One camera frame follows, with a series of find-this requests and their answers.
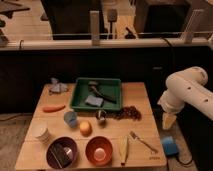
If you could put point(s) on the blue plastic cup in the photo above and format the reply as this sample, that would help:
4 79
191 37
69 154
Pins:
70 118

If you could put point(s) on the blue object on floor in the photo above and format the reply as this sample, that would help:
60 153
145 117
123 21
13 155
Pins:
169 146

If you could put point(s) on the crumpled blue-grey cloth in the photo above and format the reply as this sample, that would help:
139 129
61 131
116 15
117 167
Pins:
57 87

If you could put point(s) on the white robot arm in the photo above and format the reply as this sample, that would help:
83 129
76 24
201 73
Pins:
186 86

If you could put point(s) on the metal fork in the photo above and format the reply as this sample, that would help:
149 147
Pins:
136 137

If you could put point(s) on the orange bowl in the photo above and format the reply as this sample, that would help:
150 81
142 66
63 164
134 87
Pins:
99 151

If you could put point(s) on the yellow-orange apple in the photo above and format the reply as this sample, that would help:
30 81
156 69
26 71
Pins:
85 128

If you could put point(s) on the purple bowl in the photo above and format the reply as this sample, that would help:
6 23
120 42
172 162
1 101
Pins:
65 142

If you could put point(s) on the bunch of dark grapes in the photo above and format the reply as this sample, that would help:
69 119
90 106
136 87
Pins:
129 112

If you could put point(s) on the dark brush in tray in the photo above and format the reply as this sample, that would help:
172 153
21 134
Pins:
93 86

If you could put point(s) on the blue sponge in tray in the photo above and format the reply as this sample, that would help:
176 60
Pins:
94 101

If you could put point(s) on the orange carrot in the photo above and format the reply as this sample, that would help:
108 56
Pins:
50 109

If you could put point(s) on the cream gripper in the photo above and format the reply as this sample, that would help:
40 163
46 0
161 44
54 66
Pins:
168 120

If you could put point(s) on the black box in purple bowl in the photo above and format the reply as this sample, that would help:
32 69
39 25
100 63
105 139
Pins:
62 155

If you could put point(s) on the white paper cup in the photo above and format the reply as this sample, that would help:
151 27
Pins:
41 132

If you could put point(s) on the green plastic tray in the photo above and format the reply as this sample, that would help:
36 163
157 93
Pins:
92 94

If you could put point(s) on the white horizontal rail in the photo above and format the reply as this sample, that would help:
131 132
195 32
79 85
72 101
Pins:
102 44

